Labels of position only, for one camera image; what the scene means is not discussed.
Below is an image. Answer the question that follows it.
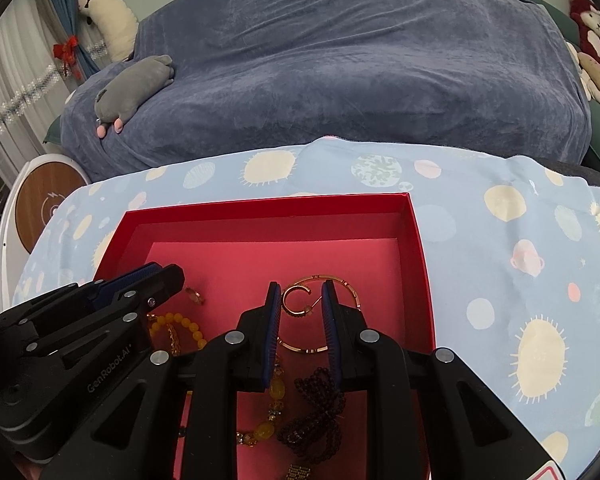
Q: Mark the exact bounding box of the red ribbon bow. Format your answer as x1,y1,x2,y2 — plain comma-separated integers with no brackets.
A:
53,35,82,81

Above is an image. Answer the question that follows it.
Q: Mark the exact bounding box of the yellow amber bead bracelet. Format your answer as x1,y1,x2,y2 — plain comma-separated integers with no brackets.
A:
148,311,209,356

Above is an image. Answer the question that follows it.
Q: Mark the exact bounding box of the light blue patterned bedsheet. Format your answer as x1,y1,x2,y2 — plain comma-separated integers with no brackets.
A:
10,138,600,479

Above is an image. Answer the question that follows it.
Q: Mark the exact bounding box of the grey plush mouse toy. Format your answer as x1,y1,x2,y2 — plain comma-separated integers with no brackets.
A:
94,54,175,139

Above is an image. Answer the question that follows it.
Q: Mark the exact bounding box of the red cardboard box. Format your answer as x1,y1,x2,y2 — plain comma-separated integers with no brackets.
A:
93,192,438,480

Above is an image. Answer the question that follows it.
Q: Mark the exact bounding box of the round white wooden side table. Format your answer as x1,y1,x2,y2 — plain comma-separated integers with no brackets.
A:
0,154,90,312

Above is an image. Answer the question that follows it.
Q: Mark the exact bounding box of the red monkey plush toy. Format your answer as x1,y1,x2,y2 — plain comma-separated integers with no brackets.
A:
569,0,600,64

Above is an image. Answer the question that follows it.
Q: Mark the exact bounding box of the dark blue blanket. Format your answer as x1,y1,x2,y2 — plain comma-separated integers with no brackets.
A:
60,0,592,180

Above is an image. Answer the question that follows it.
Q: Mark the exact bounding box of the beige plush toy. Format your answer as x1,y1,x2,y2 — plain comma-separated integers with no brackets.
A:
566,42,600,104

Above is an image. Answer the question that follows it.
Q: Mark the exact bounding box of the dark purple bead necklace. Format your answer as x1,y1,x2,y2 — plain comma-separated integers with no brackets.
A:
277,366,348,463

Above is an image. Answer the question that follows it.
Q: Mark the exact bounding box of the thin rose gold bangle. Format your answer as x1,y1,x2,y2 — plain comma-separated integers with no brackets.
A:
277,274,362,356

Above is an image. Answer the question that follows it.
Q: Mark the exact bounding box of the white llama plush toy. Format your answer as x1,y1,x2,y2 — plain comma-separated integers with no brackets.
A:
78,0,138,62

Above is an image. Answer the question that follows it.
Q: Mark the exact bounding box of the yellow jade stone bracelet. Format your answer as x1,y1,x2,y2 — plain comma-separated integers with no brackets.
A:
235,353,287,449

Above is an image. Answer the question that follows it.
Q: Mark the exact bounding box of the white sheer curtain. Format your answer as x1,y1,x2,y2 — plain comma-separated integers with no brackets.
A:
0,0,78,182

